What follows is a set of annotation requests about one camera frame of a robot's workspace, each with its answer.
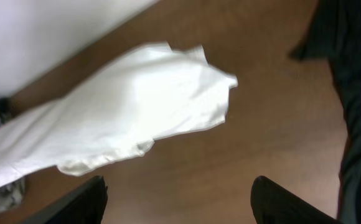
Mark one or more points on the white t-shirt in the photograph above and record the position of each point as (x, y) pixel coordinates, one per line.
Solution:
(149, 93)

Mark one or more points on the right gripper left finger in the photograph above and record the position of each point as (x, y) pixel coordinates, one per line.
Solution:
(84, 205)

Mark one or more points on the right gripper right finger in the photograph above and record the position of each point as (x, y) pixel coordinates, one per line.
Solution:
(273, 204)

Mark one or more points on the folded grey garment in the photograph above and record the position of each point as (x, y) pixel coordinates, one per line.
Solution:
(11, 195)

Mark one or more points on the black t-shirt with print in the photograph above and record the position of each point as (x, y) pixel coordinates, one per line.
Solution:
(335, 34)

